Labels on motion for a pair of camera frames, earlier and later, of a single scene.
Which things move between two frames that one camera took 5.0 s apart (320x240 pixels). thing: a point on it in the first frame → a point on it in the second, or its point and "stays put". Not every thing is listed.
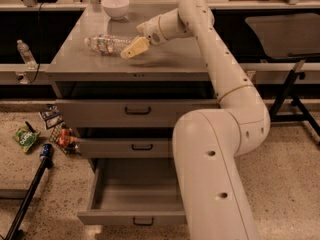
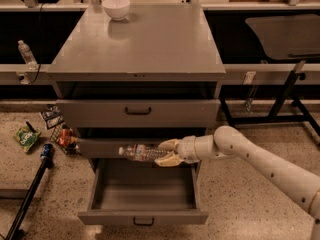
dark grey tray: [293, 35] stays put
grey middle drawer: [125, 148] stays put
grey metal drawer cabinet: [125, 110] stays put
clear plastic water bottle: [109, 43] → [141, 152]
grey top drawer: [129, 113] stays put
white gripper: [152, 30] → [187, 148]
